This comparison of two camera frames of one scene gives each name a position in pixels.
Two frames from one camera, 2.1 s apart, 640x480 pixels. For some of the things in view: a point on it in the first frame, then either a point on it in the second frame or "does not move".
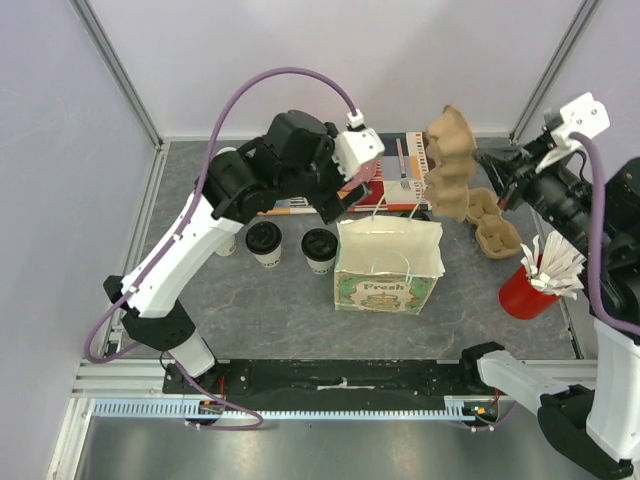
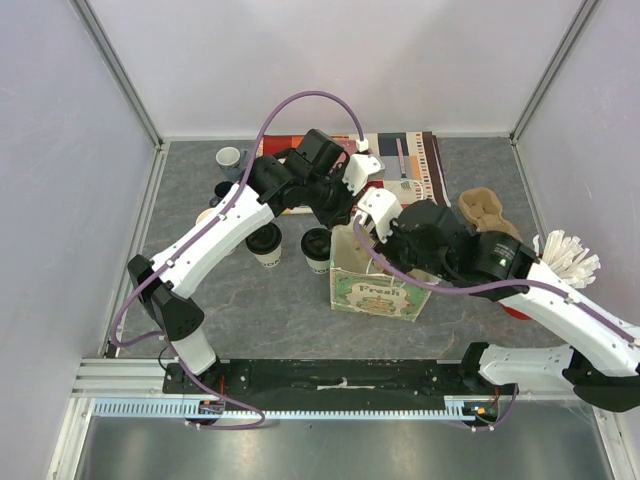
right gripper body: (508, 176) -> (392, 245)
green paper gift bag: (387, 266) does not move
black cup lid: (263, 238) does not move
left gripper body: (325, 194) does not move
